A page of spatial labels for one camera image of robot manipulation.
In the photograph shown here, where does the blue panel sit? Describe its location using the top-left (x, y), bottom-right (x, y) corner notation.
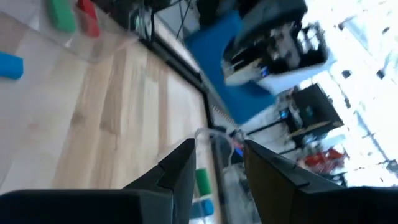
top-left (185, 11), bottom-right (277, 125)

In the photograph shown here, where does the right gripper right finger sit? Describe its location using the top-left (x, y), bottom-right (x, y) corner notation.
top-left (244, 139), bottom-right (398, 224)

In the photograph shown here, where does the clear plastic bin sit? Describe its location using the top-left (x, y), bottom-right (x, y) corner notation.
top-left (186, 126), bottom-right (262, 224)
top-left (0, 0), bottom-right (139, 65)

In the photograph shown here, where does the blue rectangular block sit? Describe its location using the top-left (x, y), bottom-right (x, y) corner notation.
top-left (0, 51), bottom-right (24, 80)

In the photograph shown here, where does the green arch block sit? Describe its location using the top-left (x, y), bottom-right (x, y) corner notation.
top-left (46, 0), bottom-right (77, 34)

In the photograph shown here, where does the blue cylinder block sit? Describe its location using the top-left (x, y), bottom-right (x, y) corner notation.
top-left (190, 198), bottom-right (215, 219)

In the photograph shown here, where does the green cylinder block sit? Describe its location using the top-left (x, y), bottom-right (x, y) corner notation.
top-left (195, 167), bottom-right (213, 197)

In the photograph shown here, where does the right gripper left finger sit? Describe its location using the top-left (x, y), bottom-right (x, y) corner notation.
top-left (0, 139), bottom-right (197, 224)

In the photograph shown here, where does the black cabinet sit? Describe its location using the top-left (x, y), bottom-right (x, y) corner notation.
top-left (285, 83), bottom-right (345, 141)

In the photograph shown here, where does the red arch block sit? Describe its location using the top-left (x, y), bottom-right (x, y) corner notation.
top-left (76, 0), bottom-right (102, 38)

